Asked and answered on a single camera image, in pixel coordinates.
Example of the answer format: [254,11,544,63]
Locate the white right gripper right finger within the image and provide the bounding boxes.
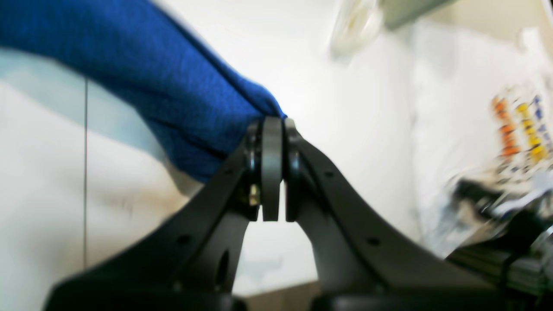
[283,119,497,311]

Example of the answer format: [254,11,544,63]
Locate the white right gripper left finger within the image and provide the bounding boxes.
[45,117,283,311]

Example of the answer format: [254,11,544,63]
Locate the blue long-sleeve t-shirt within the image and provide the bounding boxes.
[0,0,286,183]

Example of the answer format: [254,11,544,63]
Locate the clear glass jar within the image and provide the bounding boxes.
[330,0,383,57]

